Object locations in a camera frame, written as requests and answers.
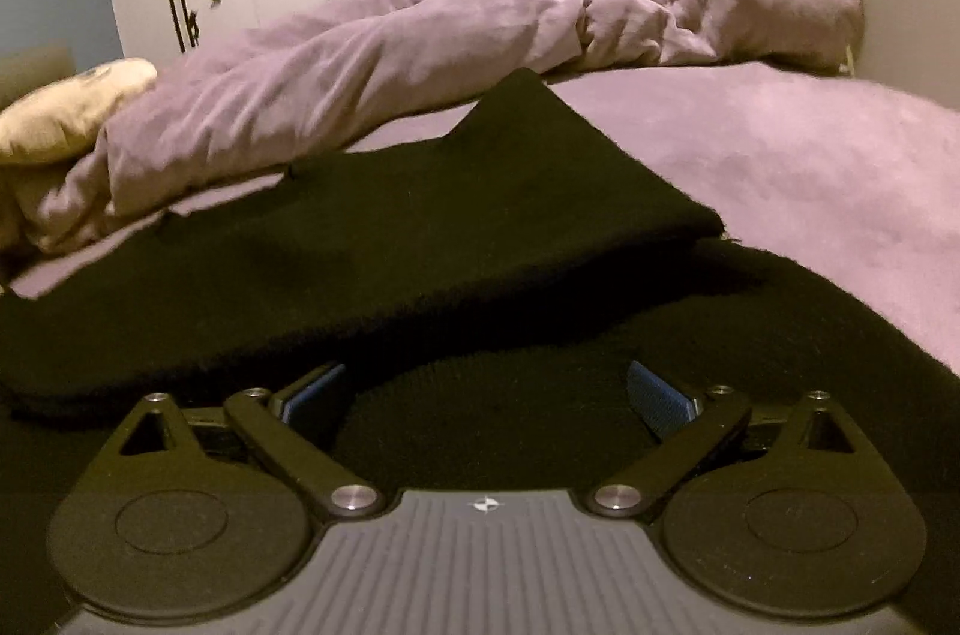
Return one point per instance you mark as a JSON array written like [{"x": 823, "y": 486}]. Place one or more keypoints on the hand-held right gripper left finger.
[{"x": 313, "y": 397}]

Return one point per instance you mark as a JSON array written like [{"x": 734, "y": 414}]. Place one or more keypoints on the beige pillow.
[{"x": 60, "y": 114}]

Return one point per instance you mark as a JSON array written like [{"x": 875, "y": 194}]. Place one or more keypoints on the black knit garment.
[{"x": 450, "y": 215}]

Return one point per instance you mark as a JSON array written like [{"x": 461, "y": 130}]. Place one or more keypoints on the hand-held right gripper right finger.
[{"x": 660, "y": 401}]

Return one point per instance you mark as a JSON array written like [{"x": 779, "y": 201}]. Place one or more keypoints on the purple crumpled duvet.
[{"x": 375, "y": 58}]

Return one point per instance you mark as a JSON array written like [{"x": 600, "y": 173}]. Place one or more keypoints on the grey headboard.
[{"x": 34, "y": 73}]

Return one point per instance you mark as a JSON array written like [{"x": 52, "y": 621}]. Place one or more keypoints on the bed with purple sheet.
[{"x": 787, "y": 170}]

